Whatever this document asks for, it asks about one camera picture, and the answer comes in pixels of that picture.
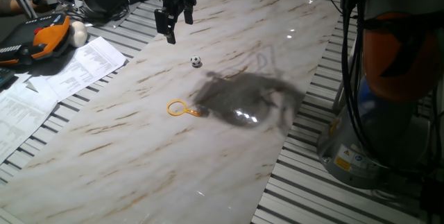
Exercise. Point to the orange black teach pendant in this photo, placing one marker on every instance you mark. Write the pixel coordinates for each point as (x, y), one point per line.
(45, 40)

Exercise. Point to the person hand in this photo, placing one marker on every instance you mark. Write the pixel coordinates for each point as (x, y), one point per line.
(43, 5)

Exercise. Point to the white round ball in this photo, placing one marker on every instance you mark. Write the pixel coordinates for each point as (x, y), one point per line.
(78, 34)

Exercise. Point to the black keyboard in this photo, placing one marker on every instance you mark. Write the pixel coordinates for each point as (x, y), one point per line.
(5, 76)

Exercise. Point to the printed white paper sheet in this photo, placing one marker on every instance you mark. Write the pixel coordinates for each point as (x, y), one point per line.
(83, 64)
(21, 116)

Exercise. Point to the small black white soccer ball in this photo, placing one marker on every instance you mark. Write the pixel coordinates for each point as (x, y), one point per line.
(195, 60)

